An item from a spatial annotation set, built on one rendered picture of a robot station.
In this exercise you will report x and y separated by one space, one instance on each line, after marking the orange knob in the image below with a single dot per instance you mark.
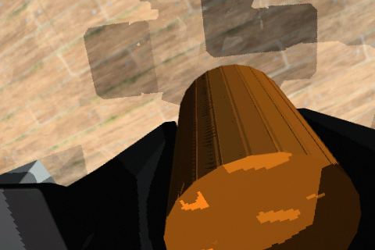
249 173

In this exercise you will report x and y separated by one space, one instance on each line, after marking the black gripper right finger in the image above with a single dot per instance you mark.
353 146

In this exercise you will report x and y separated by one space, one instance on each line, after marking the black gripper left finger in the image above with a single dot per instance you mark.
120 206

